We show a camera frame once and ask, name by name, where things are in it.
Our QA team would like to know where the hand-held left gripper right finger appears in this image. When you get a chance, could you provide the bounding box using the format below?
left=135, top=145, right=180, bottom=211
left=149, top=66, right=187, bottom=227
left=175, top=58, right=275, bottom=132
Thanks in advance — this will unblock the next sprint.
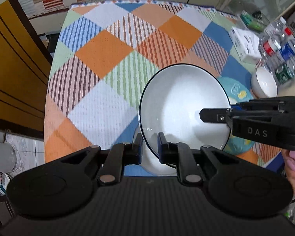
left=157, top=132, right=246, bottom=187

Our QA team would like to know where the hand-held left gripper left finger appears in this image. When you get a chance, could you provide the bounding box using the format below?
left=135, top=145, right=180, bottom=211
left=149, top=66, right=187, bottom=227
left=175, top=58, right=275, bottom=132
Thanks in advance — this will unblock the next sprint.
left=47, top=133, right=144, bottom=187

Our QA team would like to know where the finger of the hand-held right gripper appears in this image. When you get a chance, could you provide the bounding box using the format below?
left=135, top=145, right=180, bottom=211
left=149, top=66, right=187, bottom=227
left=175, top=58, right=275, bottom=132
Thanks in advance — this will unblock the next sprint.
left=230, top=97, right=295, bottom=112
left=200, top=108, right=236, bottom=129

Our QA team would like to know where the white bowl dark rim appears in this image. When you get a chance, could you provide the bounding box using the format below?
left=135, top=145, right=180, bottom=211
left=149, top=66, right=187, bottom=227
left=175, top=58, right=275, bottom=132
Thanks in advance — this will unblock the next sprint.
left=139, top=64, right=233, bottom=151
left=133, top=125, right=178, bottom=177

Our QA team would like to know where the teal fried egg plate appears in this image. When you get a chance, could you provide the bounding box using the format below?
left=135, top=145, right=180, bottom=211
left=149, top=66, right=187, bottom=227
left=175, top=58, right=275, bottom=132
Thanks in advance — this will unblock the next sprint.
left=216, top=77, right=257, bottom=158

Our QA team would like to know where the white ribbed bowl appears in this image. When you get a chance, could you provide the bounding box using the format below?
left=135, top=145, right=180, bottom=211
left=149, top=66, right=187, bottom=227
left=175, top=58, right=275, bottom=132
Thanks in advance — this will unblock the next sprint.
left=251, top=67, right=278, bottom=99

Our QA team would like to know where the clear bag of rice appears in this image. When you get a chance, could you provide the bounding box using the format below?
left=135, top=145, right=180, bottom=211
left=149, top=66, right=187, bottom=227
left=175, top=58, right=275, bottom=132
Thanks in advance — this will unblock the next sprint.
left=277, top=76, right=295, bottom=99

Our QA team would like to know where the green label water bottle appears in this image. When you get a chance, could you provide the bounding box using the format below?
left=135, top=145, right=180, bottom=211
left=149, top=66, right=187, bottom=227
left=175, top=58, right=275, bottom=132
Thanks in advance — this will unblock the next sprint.
left=275, top=56, right=295, bottom=84

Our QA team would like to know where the blue label water bottle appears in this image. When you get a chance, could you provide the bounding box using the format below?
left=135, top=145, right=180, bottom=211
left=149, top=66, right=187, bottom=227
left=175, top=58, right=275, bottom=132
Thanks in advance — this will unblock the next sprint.
left=268, top=37, right=295, bottom=65

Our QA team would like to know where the red label water bottle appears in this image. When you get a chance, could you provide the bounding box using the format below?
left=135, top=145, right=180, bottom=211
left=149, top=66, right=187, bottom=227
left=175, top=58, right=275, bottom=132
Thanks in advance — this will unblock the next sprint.
left=259, top=27, right=293, bottom=56

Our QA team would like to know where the white tissue box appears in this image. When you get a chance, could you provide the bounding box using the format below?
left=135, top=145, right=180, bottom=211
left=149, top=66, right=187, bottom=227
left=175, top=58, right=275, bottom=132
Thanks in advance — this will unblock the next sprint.
left=229, top=28, right=262, bottom=64

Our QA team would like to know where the clear white cap water bottle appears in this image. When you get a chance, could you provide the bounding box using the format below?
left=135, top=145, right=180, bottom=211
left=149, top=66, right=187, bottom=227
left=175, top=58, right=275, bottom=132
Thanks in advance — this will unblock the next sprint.
left=264, top=17, right=287, bottom=36

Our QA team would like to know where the green plastic basket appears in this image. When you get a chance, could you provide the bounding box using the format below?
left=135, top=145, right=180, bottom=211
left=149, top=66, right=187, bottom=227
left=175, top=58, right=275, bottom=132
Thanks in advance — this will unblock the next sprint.
left=240, top=10, right=270, bottom=31

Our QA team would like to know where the patchwork checked tablecloth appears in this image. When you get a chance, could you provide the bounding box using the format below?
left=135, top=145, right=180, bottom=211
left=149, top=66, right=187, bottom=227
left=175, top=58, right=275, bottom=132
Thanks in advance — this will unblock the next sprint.
left=44, top=0, right=286, bottom=177

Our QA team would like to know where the grey bucket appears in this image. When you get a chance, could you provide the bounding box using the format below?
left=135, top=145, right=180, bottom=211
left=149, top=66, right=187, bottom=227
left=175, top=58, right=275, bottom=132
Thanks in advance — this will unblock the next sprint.
left=0, top=140, right=17, bottom=173

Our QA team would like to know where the yellow wooden chair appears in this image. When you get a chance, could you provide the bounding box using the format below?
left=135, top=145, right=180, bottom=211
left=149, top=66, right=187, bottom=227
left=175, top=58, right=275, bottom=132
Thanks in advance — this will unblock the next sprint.
left=0, top=0, right=53, bottom=141

